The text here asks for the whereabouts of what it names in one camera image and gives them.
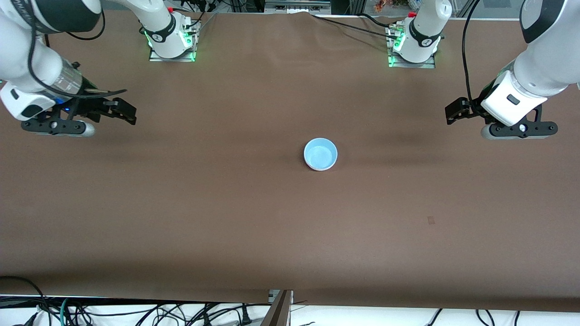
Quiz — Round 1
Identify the blue bowl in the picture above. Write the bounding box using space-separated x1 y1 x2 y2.
304 138 338 170

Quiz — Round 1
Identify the aluminium profile post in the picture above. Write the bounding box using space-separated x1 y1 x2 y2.
260 290 294 326

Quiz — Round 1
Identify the short black table cable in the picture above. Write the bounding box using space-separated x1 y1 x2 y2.
360 13 404 30

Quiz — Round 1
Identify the aluminium frame rail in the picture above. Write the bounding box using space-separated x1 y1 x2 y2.
264 0 332 14

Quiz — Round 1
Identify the long black table cable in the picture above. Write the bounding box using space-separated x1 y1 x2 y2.
313 15 401 40

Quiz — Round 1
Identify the brown table cover sheet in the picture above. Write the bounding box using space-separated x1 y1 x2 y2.
0 8 580 313

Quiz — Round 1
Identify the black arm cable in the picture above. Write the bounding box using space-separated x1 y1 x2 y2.
462 0 481 111
27 9 128 98

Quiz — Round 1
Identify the black looped floor cable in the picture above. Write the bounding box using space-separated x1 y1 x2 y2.
0 275 47 326

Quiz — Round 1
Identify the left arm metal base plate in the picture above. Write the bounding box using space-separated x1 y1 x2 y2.
387 23 436 69

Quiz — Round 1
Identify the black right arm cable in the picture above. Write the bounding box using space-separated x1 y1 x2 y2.
27 9 128 98

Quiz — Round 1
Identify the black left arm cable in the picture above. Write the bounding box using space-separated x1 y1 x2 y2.
462 0 481 111

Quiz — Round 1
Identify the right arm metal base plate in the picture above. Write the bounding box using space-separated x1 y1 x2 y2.
149 18 198 62

